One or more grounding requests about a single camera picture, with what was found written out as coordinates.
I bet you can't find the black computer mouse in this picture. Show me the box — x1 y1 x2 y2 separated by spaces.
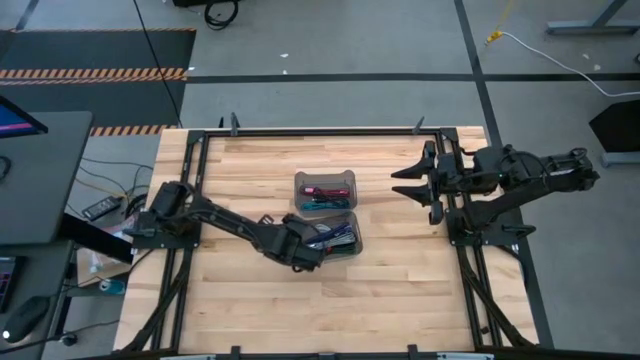
3 295 52 345

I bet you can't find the white floor cable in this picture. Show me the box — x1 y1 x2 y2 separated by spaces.
499 30 640 99

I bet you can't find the black hazard striped floor mat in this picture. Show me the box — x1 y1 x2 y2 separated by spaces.
0 27 198 138

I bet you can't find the grey stand foot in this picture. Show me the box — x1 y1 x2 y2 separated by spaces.
599 149 640 169

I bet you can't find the teal USB-C cable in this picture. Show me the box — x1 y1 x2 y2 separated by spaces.
299 198 352 212

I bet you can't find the monitor with blue screen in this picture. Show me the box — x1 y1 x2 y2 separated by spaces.
0 94 50 140

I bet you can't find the grey table leg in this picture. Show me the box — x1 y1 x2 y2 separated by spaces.
545 0 640 36

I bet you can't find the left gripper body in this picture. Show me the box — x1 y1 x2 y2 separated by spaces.
269 213 327 274

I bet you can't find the long black floor cable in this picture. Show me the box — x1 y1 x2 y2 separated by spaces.
131 0 183 129

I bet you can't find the black box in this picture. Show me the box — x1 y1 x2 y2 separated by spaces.
588 98 640 154

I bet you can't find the coiled black cable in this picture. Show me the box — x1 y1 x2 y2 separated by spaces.
203 0 240 31

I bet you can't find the dark grey desk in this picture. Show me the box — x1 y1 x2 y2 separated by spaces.
0 239 77 360

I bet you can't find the tan cardboard box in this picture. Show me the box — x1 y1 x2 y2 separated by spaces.
74 247 134 289

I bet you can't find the black white braided cable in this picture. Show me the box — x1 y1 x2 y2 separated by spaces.
307 238 356 250

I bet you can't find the red USB-C cable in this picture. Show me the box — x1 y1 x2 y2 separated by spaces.
298 185 352 199

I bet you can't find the small teal object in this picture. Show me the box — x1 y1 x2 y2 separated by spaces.
98 278 126 296

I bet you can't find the smoky translucent plastic bin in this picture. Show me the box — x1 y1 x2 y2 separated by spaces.
293 169 359 218
299 209 365 264

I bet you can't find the black desk crossbeam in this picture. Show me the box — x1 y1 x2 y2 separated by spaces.
57 213 135 265

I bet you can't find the thin black adapter cable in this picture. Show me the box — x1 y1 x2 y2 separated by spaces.
79 157 154 217

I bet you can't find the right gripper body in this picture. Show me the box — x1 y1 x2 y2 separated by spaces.
422 139 474 227

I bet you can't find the black floor equipment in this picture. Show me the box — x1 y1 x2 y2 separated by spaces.
172 0 241 8

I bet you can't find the black keyboard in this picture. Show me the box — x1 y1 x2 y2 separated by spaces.
0 255 25 314

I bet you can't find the yellow floor cable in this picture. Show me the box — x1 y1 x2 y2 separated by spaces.
483 0 516 46

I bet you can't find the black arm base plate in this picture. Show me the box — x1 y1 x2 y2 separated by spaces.
444 205 537 247
130 209 202 251

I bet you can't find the black aluminium table frame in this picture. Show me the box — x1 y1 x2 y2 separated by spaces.
119 112 556 360

